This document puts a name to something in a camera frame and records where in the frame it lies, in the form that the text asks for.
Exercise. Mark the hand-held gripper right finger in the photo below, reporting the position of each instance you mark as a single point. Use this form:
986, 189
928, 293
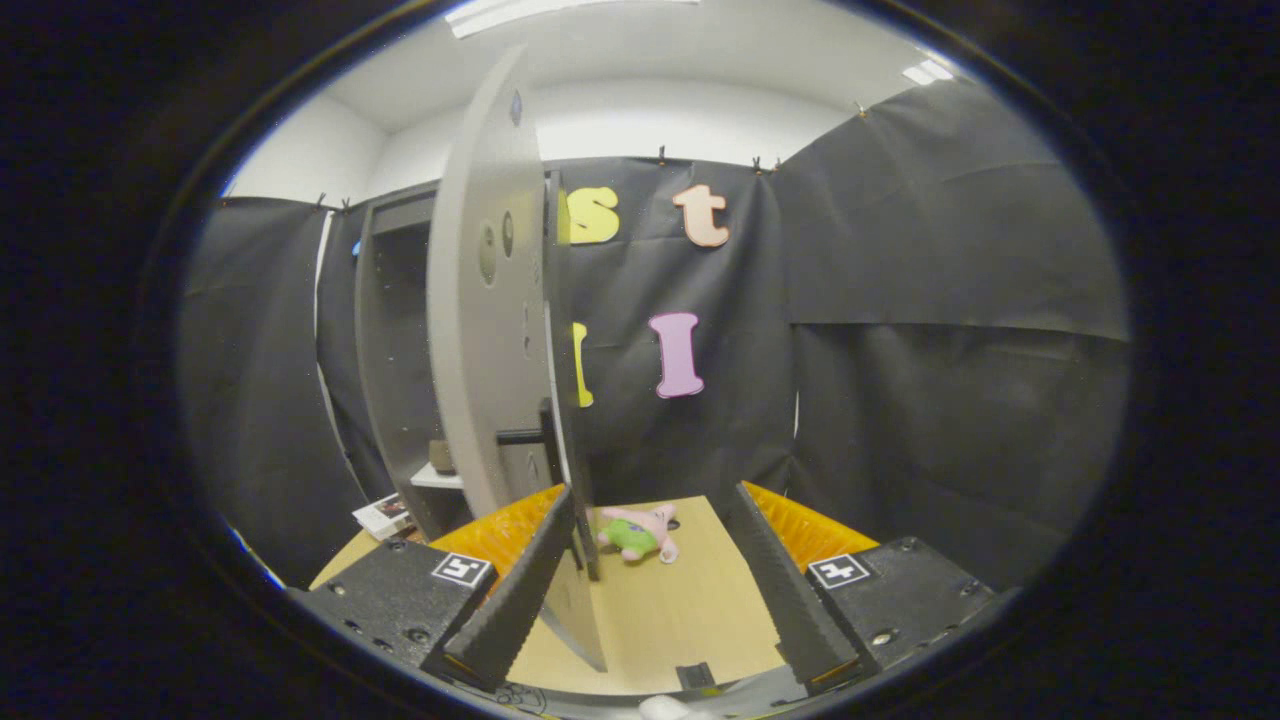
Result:
785, 600

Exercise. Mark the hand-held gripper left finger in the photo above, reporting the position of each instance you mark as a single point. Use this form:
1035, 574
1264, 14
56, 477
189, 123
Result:
525, 600

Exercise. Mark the brown fuzzy slipper shoe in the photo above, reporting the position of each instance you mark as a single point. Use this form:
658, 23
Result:
442, 458

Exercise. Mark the light grey shoe cabinet door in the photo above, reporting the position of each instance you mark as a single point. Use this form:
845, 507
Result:
470, 350

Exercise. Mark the grey cabinet shelf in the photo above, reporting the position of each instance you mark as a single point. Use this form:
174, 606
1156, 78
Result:
435, 481

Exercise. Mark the small black block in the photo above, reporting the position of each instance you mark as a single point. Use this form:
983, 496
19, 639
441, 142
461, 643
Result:
697, 676

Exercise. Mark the pink and green plush toy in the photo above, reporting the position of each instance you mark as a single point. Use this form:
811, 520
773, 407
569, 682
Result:
640, 535

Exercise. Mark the stack of books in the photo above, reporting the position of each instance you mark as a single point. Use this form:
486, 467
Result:
380, 515

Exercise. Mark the black backdrop cloth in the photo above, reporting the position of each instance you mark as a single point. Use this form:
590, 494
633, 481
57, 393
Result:
950, 400

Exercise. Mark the small ceiling light panel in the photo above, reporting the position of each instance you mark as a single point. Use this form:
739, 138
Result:
928, 72

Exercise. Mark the long ceiling light panel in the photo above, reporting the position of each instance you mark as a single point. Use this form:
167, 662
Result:
520, 15

